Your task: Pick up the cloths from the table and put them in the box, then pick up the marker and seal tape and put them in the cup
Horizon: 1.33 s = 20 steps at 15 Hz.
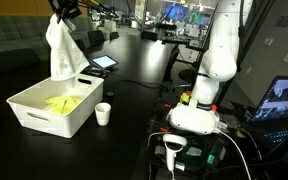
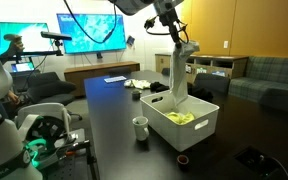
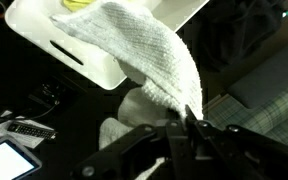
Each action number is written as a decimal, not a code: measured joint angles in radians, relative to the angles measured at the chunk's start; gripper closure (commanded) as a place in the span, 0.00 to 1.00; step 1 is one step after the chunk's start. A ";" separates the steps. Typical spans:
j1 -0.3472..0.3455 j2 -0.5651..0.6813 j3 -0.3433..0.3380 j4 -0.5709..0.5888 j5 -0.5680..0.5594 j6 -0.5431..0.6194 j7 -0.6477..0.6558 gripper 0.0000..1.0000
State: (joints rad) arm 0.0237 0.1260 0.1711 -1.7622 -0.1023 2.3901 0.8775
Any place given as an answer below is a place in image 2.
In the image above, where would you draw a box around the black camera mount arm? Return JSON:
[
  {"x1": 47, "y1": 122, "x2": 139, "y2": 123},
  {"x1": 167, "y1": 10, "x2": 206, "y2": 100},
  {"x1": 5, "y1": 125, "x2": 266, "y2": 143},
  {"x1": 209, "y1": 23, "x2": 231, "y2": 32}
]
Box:
[{"x1": 13, "y1": 39, "x2": 65, "y2": 63}]

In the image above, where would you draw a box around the black office chair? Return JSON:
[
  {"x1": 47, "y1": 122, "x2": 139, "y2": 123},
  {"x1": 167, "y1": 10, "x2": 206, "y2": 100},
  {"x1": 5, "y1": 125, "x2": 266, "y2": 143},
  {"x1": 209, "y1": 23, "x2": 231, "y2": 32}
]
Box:
[
  {"x1": 193, "y1": 73, "x2": 231, "y2": 94},
  {"x1": 161, "y1": 67, "x2": 172, "y2": 77}
]

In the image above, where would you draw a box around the wall mounted display screen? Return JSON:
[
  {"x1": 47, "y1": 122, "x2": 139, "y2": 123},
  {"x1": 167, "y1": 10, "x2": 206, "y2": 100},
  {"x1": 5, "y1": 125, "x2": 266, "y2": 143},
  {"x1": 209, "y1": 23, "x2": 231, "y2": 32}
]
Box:
[
  {"x1": 0, "y1": 21, "x2": 52, "y2": 56},
  {"x1": 56, "y1": 13, "x2": 127, "y2": 55}
]

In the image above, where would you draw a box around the seated person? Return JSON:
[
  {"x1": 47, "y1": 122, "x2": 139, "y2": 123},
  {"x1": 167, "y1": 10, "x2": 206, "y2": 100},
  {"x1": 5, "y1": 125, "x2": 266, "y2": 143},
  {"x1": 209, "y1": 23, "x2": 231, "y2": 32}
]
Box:
[{"x1": 0, "y1": 34, "x2": 26, "y2": 118}]

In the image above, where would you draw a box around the small wall panel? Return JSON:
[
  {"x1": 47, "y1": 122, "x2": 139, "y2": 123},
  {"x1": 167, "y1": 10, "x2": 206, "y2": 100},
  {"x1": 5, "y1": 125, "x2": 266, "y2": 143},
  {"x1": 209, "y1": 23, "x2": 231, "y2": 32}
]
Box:
[{"x1": 125, "y1": 34, "x2": 136, "y2": 46}]

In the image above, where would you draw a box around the small round brown cup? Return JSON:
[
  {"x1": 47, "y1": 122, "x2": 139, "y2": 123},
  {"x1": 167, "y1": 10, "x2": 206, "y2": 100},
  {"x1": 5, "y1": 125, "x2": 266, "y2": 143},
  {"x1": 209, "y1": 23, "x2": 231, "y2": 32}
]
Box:
[{"x1": 176, "y1": 154, "x2": 191, "y2": 170}]

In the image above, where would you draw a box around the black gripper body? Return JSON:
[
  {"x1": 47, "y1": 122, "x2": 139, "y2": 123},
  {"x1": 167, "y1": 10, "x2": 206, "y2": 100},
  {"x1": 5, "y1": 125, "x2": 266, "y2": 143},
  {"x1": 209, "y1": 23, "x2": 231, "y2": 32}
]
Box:
[{"x1": 153, "y1": 0, "x2": 181, "y2": 28}]

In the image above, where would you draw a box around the small dark cup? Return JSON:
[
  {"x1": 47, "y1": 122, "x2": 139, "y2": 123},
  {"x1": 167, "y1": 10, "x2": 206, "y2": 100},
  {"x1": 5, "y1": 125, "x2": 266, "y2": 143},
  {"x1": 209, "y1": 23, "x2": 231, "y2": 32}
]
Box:
[{"x1": 131, "y1": 89, "x2": 142, "y2": 101}]

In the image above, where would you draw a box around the white mug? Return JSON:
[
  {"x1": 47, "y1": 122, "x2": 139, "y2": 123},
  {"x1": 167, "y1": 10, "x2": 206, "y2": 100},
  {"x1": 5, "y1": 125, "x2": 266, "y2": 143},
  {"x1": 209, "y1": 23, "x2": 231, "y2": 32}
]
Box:
[{"x1": 132, "y1": 115, "x2": 150, "y2": 143}]

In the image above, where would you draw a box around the open laptop computer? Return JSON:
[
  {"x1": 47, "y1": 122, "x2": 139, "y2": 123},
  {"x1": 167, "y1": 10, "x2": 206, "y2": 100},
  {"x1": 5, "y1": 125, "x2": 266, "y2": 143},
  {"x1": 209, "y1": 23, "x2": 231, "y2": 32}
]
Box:
[{"x1": 10, "y1": 61, "x2": 36, "y2": 74}]

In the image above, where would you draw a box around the wooden shelf cabinet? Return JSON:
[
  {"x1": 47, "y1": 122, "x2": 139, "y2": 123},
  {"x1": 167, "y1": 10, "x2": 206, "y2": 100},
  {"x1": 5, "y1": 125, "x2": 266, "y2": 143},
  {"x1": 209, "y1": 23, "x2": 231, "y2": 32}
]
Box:
[{"x1": 154, "y1": 53, "x2": 250, "y2": 84}]

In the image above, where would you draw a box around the low wooden bench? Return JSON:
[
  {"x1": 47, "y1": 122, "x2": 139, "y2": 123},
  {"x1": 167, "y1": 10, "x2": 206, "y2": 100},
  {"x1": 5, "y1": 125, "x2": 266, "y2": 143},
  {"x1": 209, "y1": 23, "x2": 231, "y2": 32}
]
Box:
[{"x1": 63, "y1": 60, "x2": 141, "y2": 98}]

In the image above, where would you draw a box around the white plastic storage box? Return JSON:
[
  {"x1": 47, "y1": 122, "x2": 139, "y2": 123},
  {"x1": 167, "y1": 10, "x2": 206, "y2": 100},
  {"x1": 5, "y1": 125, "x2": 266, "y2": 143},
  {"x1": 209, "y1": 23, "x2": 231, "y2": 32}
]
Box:
[{"x1": 139, "y1": 89, "x2": 221, "y2": 153}]

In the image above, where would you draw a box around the black stereo camera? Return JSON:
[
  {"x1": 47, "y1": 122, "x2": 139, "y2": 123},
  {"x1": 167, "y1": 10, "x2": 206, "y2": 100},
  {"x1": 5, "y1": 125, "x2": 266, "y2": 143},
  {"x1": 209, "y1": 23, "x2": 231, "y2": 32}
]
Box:
[{"x1": 40, "y1": 31, "x2": 73, "y2": 43}]

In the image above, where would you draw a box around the black clothing pile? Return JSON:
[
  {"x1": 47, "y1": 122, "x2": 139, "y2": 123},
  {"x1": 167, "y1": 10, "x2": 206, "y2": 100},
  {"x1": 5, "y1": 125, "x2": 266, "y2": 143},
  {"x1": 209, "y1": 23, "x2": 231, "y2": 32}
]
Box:
[{"x1": 149, "y1": 81, "x2": 214, "y2": 103}]

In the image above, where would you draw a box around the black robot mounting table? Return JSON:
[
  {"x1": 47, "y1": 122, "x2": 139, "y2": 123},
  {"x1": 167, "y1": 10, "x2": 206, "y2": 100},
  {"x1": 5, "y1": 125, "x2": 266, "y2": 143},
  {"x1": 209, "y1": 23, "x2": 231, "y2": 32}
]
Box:
[{"x1": 42, "y1": 128, "x2": 98, "y2": 180}]

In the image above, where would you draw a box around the yellow cloth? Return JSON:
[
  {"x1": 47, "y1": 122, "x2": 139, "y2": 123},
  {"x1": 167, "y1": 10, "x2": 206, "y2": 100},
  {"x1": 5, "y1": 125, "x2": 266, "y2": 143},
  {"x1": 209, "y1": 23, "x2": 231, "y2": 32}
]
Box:
[{"x1": 165, "y1": 111, "x2": 196, "y2": 125}]

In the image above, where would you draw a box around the white towel cloth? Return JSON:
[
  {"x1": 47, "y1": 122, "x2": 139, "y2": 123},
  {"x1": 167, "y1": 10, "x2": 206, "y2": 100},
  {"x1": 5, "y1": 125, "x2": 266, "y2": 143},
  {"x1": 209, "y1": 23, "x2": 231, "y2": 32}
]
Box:
[{"x1": 168, "y1": 40, "x2": 201, "y2": 109}]

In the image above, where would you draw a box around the table power socket box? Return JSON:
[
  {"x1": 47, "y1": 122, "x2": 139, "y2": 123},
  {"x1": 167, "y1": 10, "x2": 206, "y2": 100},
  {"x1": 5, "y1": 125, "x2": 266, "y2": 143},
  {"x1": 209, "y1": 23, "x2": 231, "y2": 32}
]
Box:
[{"x1": 233, "y1": 145, "x2": 288, "y2": 180}]

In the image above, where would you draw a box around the green plaid sofa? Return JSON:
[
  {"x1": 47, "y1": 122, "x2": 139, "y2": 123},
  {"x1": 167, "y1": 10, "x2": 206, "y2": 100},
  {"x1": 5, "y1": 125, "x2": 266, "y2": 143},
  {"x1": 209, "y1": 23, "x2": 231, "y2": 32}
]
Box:
[{"x1": 228, "y1": 55, "x2": 288, "y2": 116}]

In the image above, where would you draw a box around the black swivel chair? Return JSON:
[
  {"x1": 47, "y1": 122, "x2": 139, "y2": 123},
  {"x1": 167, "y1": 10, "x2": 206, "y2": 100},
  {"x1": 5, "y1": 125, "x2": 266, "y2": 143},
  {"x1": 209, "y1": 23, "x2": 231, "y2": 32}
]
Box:
[{"x1": 26, "y1": 70, "x2": 83, "y2": 122}]

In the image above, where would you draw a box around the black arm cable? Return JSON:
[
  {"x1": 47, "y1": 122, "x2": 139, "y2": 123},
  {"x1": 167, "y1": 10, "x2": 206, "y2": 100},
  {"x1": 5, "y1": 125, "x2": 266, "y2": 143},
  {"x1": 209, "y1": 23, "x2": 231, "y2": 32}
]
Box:
[{"x1": 63, "y1": 0, "x2": 190, "y2": 46}]

